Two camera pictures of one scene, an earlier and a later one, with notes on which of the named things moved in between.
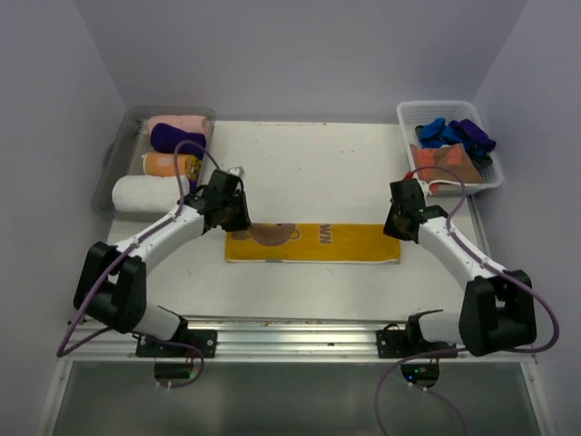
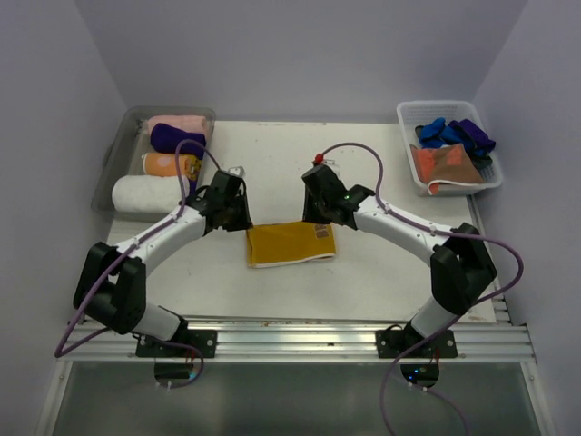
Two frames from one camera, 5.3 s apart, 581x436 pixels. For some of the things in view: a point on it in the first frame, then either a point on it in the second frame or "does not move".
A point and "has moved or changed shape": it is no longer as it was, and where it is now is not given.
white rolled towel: x=143 y=193 does not move
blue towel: x=437 y=133 does not move
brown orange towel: x=453 y=156 does not move
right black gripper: x=389 y=230 to x=309 y=215
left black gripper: x=242 y=222 does not move
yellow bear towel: x=312 y=242 has moved or changed shape
